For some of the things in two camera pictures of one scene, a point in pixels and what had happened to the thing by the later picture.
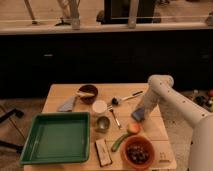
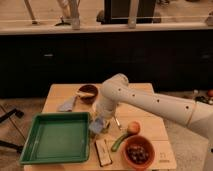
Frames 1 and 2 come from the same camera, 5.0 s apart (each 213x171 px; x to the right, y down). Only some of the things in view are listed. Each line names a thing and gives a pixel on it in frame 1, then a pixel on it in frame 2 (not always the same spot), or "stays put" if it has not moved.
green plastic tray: (57, 138) stays put
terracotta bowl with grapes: (137, 152) stays put
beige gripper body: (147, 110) to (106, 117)
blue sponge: (139, 114) to (96, 125)
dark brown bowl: (88, 88) stays put
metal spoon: (120, 127) stays put
